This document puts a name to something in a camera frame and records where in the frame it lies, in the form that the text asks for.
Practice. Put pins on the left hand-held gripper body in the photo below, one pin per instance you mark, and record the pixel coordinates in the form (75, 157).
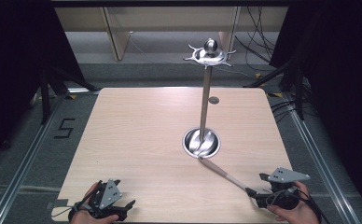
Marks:
(109, 194)

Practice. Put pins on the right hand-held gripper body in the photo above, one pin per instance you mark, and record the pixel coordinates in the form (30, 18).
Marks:
(283, 186)

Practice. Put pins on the metal utensil rack stand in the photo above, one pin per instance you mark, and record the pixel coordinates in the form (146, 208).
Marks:
(205, 102)

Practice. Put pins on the person's right hand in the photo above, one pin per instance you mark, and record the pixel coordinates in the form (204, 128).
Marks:
(294, 215)

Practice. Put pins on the person's left hand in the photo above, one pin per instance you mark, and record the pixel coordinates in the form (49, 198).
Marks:
(90, 219)

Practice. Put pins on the yellow black tape marker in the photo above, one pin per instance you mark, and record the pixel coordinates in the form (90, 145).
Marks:
(72, 97)
(275, 94)
(258, 75)

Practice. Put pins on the black metal stand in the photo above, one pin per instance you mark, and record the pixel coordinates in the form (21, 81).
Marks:
(45, 96)
(299, 93)

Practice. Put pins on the round grey table grommet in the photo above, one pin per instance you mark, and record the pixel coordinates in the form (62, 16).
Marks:
(213, 100)

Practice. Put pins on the black curtain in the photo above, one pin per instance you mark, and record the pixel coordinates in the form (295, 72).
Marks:
(344, 77)
(11, 62)

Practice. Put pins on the light wooden furniture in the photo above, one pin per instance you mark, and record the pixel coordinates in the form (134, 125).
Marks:
(117, 34)

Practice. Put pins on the aluminium floor rail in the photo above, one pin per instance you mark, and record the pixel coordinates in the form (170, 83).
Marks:
(20, 168)
(325, 168)

